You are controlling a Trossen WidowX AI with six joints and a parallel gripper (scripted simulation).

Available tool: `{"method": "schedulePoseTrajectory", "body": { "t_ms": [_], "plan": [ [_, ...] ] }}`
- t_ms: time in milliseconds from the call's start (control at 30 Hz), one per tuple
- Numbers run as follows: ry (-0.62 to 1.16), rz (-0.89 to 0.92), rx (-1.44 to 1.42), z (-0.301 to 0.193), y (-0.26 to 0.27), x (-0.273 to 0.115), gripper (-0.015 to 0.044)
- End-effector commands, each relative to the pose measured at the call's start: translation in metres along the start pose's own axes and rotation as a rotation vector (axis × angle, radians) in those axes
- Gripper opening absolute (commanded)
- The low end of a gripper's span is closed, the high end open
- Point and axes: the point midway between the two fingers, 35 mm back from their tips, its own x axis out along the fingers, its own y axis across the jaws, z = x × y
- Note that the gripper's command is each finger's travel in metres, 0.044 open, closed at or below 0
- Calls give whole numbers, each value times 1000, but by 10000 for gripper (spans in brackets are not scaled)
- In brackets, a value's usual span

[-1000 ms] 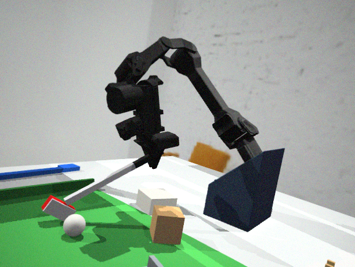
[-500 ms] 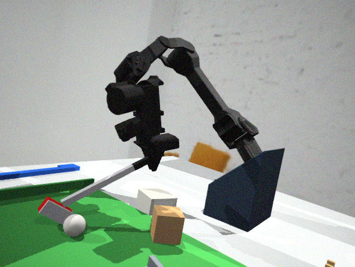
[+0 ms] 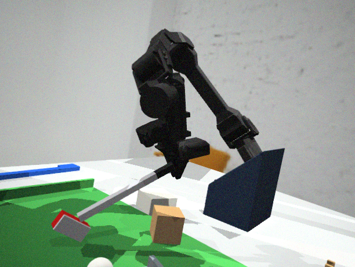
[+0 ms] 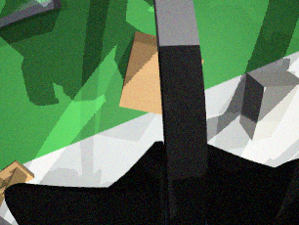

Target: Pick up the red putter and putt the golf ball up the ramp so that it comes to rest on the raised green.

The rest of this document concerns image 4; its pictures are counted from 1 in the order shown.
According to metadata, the brown cube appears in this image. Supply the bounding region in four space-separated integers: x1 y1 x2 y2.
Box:
119 32 161 115

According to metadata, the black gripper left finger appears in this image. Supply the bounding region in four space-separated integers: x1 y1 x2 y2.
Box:
4 140 166 225

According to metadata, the golf putter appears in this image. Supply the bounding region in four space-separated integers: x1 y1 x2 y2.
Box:
153 0 208 225

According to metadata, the green putting mat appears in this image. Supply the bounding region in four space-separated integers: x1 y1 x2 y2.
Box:
0 0 299 170

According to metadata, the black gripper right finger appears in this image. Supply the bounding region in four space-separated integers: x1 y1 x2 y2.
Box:
205 143 299 225

